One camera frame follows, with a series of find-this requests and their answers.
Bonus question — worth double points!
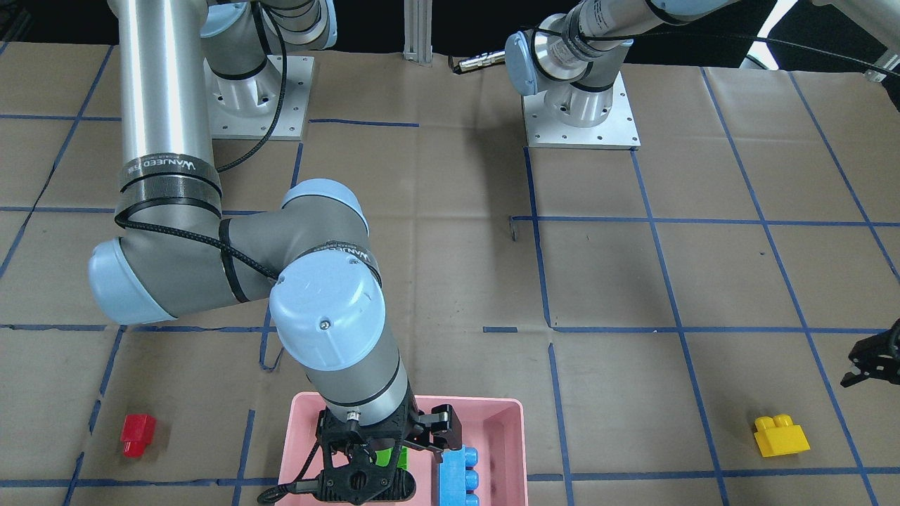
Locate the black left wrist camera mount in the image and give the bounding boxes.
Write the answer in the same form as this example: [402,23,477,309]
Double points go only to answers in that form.
[840,319,899,388]

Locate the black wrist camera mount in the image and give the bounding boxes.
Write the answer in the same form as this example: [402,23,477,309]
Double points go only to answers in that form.
[257,443,417,505]
[840,319,899,388]

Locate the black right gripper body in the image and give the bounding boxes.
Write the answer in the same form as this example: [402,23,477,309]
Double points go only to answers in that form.
[316,394,423,458]

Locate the silver cable connector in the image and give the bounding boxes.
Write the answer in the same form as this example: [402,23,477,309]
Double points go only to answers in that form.
[448,49,506,76]

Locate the pink plastic box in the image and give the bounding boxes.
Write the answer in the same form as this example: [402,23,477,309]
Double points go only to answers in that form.
[278,393,528,505]

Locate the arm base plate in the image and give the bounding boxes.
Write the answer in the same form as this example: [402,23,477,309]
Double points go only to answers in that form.
[522,73,642,150]
[205,56,316,141]

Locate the red toy block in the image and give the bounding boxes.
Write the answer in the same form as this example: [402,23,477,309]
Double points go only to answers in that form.
[121,413,157,459]

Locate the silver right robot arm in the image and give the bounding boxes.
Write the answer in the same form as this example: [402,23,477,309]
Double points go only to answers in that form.
[88,1,462,453]

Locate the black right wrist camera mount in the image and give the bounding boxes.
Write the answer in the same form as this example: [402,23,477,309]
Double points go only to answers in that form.
[257,443,417,505]

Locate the aluminium frame post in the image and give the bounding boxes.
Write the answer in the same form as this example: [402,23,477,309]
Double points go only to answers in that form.
[402,0,433,67]

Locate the yellow toy block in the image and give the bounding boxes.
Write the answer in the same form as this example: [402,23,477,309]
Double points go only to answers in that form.
[753,414,811,458]

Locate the blue toy block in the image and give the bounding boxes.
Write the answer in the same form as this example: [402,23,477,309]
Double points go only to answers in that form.
[435,446,481,505]

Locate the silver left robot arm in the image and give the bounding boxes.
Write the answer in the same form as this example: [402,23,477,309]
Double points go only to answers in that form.
[504,1,898,128]

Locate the green toy block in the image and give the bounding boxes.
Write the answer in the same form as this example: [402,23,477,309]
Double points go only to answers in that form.
[375,446,409,470]

